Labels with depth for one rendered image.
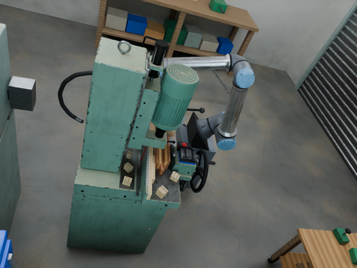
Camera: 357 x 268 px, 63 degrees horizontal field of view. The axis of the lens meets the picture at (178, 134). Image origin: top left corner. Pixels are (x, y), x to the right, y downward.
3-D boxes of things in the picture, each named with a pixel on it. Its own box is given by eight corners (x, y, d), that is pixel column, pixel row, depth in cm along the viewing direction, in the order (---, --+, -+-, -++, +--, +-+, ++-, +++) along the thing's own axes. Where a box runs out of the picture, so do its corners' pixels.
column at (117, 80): (118, 174, 173) (146, 74, 125) (78, 168, 167) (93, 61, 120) (121, 146, 189) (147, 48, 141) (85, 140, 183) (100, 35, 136)
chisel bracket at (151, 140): (163, 151, 173) (167, 141, 167) (139, 147, 169) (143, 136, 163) (163, 142, 178) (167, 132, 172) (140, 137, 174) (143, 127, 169)
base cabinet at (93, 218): (144, 253, 227) (170, 206, 180) (66, 248, 212) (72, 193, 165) (145, 203, 258) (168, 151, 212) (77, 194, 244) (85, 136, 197)
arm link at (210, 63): (247, 49, 197) (146, 52, 192) (252, 60, 189) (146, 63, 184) (243, 64, 206) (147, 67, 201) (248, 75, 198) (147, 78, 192)
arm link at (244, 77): (230, 136, 245) (254, 59, 190) (234, 152, 234) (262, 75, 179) (212, 136, 243) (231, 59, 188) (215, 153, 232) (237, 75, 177)
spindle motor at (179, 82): (180, 134, 156) (202, 88, 136) (149, 127, 152) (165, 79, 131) (179, 112, 168) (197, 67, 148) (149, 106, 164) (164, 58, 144)
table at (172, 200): (193, 211, 166) (197, 206, 162) (140, 205, 158) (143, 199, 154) (185, 136, 209) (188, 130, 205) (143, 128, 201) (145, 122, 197)
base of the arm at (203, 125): (195, 115, 252) (206, 110, 249) (204, 130, 263) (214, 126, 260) (197, 128, 237) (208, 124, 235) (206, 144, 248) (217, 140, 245)
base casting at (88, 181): (170, 205, 180) (174, 197, 174) (72, 193, 165) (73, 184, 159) (168, 151, 212) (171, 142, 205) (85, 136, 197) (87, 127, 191)
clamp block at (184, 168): (191, 176, 180) (196, 167, 174) (170, 173, 177) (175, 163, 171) (189, 157, 191) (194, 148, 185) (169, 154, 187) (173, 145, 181)
